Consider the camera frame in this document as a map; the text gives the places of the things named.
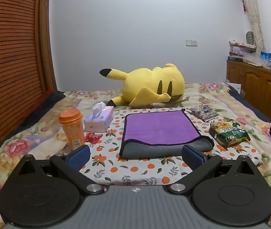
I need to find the white paper box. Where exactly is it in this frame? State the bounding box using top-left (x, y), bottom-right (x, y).
top-left (226, 79), bottom-right (242, 94)

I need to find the yellow plush toy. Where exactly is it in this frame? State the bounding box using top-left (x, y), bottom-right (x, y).
top-left (99, 63), bottom-right (186, 107)

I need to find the wooden cabinet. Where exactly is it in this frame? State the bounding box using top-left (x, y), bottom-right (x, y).
top-left (226, 60), bottom-right (271, 127)

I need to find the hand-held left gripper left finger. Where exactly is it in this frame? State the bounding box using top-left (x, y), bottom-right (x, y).
top-left (18, 145), bottom-right (105, 195)

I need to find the pink tissue box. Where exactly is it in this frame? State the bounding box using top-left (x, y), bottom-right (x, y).
top-left (84, 102), bottom-right (114, 133)

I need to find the floral bedsheet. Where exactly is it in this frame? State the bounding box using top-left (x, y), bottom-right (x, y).
top-left (0, 82), bottom-right (271, 229)

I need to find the grey oval fan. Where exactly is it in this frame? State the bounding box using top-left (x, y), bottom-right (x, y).
top-left (245, 31), bottom-right (255, 45)

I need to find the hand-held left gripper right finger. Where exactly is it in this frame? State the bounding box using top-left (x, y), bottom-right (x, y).
top-left (166, 144), bottom-right (258, 195)

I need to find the cream curtain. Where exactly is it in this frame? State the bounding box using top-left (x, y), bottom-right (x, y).
top-left (236, 0), bottom-right (265, 53)

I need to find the red candy wrapper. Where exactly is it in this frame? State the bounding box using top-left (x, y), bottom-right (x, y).
top-left (84, 132), bottom-right (102, 144)

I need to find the purple patterned packet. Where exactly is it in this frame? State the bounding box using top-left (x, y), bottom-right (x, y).
top-left (189, 105), bottom-right (219, 121)

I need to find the clear plastic bag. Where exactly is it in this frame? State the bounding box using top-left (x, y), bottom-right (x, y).
top-left (243, 52), bottom-right (264, 67)

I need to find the wooden louvered wardrobe door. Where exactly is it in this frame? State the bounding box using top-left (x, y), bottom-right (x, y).
top-left (0, 0), bottom-right (58, 166)

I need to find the dark blue blanket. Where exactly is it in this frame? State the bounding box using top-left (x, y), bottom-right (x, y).
top-left (14, 89), bottom-right (66, 136)

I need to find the orange plastic cup with lid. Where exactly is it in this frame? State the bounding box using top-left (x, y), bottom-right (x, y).
top-left (58, 108), bottom-right (86, 151)

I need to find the blue and white box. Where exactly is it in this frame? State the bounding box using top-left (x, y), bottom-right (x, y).
top-left (260, 51), bottom-right (271, 70)

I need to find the pile of bags and magazines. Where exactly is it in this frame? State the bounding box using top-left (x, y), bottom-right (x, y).
top-left (229, 40), bottom-right (257, 57)

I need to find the green snack packet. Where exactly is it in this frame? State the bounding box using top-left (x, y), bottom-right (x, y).
top-left (209, 121), bottom-right (251, 148)

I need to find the orange fruit print cloth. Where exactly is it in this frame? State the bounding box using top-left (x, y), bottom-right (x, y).
top-left (77, 107), bottom-right (263, 186)

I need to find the purple and grey towel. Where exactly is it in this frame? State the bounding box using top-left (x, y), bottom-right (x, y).
top-left (120, 108), bottom-right (215, 159)

